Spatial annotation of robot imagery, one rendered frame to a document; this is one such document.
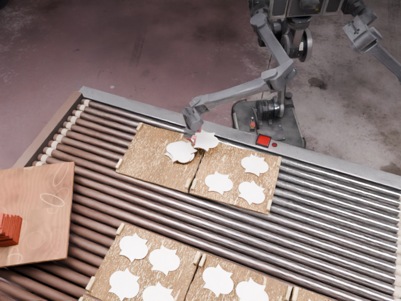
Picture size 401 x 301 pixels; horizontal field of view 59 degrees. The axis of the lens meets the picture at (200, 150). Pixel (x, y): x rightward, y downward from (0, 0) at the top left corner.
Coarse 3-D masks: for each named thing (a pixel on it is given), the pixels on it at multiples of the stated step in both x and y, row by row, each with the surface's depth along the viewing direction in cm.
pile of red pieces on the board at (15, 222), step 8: (0, 216) 148; (8, 216) 154; (16, 216) 158; (0, 224) 146; (8, 224) 151; (16, 224) 157; (0, 232) 145; (8, 232) 150; (16, 232) 156; (0, 240) 152; (8, 240) 152; (16, 240) 155
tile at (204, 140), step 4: (200, 132) 188; (204, 132) 188; (200, 136) 187; (204, 136) 187; (208, 136) 187; (212, 136) 187; (192, 140) 186; (196, 140) 185; (200, 140) 185; (204, 140) 185; (208, 140) 185; (212, 140) 185; (216, 140) 185; (196, 144) 184; (200, 144) 184; (204, 144) 184; (208, 144) 184; (212, 144) 184; (216, 144) 184; (196, 148) 184; (200, 148) 183; (204, 148) 182; (208, 148) 182; (212, 148) 183
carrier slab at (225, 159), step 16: (224, 144) 199; (208, 160) 193; (224, 160) 193; (240, 160) 193; (272, 160) 192; (240, 176) 187; (256, 176) 187; (272, 176) 186; (192, 192) 182; (208, 192) 182; (224, 192) 181; (272, 192) 181; (256, 208) 176
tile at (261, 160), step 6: (252, 156) 192; (246, 162) 190; (252, 162) 190; (258, 162) 190; (264, 162) 190; (246, 168) 188; (252, 168) 188; (258, 168) 188; (264, 168) 188; (258, 174) 186
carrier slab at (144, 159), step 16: (144, 128) 206; (160, 128) 206; (144, 144) 200; (160, 144) 200; (192, 144) 199; (128, 160) 194; (144, 160) 194; (160, 160) 193; (192, 160) 193; (128, 176) 189; (144, 176) 188; (160, 176) 188; (176, 176) 187; (192, 176) 187
